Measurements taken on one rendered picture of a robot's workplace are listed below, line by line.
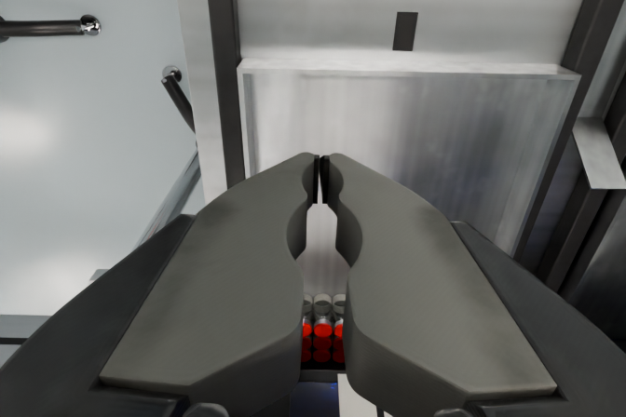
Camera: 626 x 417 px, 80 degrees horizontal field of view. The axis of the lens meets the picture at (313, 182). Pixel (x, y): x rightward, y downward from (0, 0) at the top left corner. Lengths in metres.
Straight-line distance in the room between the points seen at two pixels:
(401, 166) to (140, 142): 1.18
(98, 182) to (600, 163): 1.50
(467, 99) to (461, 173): 0.07
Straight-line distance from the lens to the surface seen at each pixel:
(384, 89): 0.34
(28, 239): 1.94
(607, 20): 0.37
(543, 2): 0.37
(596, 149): 0.40
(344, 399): 0.38
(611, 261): 0.54
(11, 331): 0.67
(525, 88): 0.38
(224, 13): 0.31
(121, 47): 1.36
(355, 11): 0.33
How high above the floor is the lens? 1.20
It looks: 60 degrees down
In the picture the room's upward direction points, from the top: 179 degrees counter-clockwise
